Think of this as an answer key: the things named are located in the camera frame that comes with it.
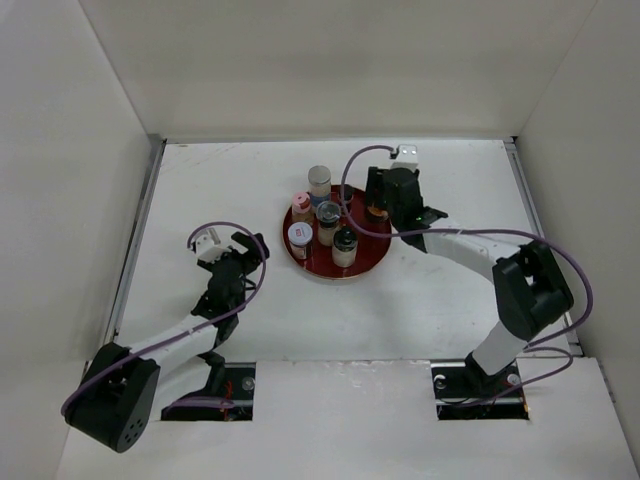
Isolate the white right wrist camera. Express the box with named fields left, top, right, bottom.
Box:
left=390, top=144, right=419, bottom=172

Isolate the pink lid spice shaker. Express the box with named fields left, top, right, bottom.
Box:
left=291, top=192, right=315, bottom=226

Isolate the blue label silver lid jar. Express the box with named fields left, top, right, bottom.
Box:
left=307, top=165, right=331, bottom=208

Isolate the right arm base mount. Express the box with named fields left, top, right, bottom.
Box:
left=431, top=362, right=529, bottom=421

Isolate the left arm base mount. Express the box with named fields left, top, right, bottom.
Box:
left=160, top=363, right=256, bottom=422

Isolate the small black cap pepper bottle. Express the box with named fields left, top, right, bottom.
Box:
left=338, top=184, right=354, bottom=208

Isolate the aluminium table edge rail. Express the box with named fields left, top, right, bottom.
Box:
left=98, top=134, right=167, bottom=346

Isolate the white lid red label jar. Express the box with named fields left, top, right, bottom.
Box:
left=287, top=222, right=314, bottom=261

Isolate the black cap white powder bottle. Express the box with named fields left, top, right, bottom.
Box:
left=332, top=226, right=358, bottom=268

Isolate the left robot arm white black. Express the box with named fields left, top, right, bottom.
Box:
left=61, top=227, right=270, bottom=453

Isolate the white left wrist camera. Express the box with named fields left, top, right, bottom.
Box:
left=192, top=230, right=226, bottom=263

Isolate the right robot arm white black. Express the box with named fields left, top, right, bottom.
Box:
left=365, top=166, right=574, bottom=396

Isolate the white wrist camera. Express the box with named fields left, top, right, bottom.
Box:
left=390, top=144, right=419, bottom=172
left=192, top=230, right=226, bottom=263

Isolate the red round tray gold emblem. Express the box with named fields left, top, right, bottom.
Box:
left=281, top=187, right=391, bottom=280

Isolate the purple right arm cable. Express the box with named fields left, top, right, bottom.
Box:
left=339, top=144, right=594, bottom=406

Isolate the grey lid white powder jar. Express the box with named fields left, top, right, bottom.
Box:
left=316, top=201, right=341, bottom=247

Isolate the red lid dark sauce jar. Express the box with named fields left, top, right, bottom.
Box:
left=365, top=203, right=389, bottom=224

